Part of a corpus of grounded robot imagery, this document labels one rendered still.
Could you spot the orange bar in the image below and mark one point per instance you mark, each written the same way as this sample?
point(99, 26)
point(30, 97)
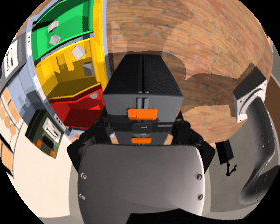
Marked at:
point(97, 29)

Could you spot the yellow open bin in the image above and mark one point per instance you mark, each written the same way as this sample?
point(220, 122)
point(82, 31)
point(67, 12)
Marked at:
point(61, 75)

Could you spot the red open bin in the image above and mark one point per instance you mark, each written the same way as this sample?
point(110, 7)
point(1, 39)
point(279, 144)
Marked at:
point(79, 114)

